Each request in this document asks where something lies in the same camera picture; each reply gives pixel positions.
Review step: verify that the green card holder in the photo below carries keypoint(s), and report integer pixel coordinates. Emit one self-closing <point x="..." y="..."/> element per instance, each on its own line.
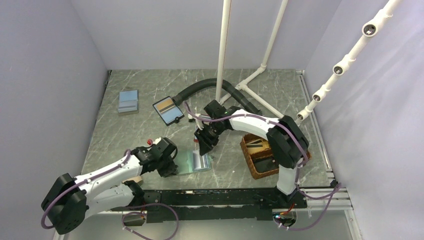
<point x="190" y="161"/>

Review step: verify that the beige card holder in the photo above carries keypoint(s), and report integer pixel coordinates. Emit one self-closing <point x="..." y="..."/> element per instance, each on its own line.
<point x="137" y="179"/>

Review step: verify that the white pipe camera boom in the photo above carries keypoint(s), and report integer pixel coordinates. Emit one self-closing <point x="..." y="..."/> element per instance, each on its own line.
<point x="368" y="31"/>

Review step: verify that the brown wicker basket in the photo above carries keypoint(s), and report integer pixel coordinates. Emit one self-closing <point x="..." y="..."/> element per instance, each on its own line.
<point x="283" y="149"/>

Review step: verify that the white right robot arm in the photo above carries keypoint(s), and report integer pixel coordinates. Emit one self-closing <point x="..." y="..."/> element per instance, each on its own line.
<point x="269" y="128"/>

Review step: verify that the gold card in basket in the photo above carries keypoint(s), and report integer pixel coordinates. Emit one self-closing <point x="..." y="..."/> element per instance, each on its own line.
<point x="257" y="145"/>

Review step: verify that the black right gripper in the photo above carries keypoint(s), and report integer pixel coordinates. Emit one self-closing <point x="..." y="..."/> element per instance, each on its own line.
<point x="206" y="144"/>

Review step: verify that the white pvc pipe frame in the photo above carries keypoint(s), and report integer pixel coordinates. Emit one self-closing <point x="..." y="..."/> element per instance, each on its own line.
<point x="251" y="23"/>

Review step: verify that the black card holder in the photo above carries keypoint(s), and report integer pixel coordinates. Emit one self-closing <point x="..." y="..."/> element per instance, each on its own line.
<point x="168" y="111"/>

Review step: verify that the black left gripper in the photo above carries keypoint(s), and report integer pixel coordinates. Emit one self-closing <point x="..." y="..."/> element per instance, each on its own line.
<point x="171" y="170"/>

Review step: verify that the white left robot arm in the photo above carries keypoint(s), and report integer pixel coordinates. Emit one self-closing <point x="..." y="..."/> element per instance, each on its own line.
<point x="72" y="199"/>

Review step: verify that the grey blue card holder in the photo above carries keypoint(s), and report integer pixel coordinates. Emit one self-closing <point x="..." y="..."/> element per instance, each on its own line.
<point x="128" y="101"/>

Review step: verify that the black card in basket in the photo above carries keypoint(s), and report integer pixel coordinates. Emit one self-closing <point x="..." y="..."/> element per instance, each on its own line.
<point x="265" y="164"/>

